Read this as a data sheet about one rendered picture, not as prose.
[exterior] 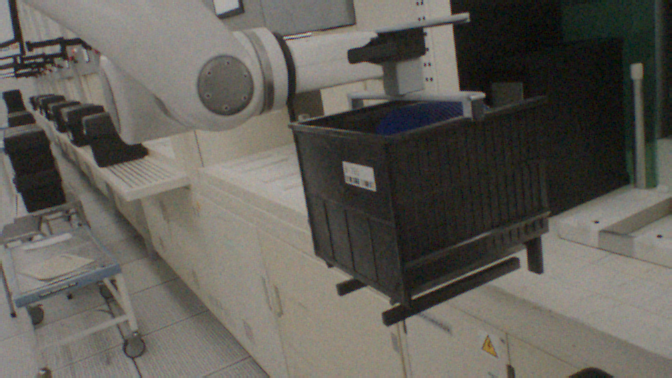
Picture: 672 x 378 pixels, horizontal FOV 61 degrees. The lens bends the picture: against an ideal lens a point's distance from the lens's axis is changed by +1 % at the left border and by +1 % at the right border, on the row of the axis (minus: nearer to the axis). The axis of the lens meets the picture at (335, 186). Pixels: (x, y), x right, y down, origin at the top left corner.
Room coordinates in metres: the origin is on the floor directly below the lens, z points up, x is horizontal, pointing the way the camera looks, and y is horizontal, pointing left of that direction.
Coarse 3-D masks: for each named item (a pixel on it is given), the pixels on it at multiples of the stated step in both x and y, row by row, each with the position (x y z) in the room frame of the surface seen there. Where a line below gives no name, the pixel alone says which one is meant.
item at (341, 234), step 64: (384, 64) 0.66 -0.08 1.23; (320, 128) 0.64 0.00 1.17; (448, 128) 0.54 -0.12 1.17; (512, 128) 0.59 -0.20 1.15; (320, 192) 0.66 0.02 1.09; (384, 192) 0.53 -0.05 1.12; (448, 192) 0.55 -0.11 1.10; (512, 192) 0.59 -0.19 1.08; (320, 256) 0.69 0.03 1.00; (384, 256) 0.55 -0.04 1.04; (448, 256) 0.54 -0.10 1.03; (384, 320) 0.56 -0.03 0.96
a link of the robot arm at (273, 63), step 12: (252, 36) 0.56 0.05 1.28; (264, 36) 0.56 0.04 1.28; (264, 48) 0.55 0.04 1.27; (276, 48) 0.55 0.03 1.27; (264, 60) 0.54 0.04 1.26; (276, 60) 0.55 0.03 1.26; (264, 72) 0.54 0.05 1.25; (276, 72) 0.54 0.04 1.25; (276, 84) 0.54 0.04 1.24; (288, 84) 0.57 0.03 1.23; (276, 96) 0.55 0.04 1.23; (264, 108) 0.55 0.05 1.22; (276, 108) 0.56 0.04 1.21
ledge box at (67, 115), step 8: (96, 104) 4.15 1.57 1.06; (64, 112) 4.11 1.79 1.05; (72, 112) 4.01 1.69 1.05; (80, 112) 4.03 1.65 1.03; (88, 112) 4.06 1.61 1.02; (96, 112) 4.08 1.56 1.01; (64, 120) 4.16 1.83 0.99; (72, 120) 4.00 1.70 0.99; (80, 120) 4.02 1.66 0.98; (72, 128) 4.00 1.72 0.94; (80, 128) 4.02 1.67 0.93; (72, 136) 4.04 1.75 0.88; (80, 136) 4.01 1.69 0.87; (80, 144) 4.01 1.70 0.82; (88, 144) 4.04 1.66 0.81
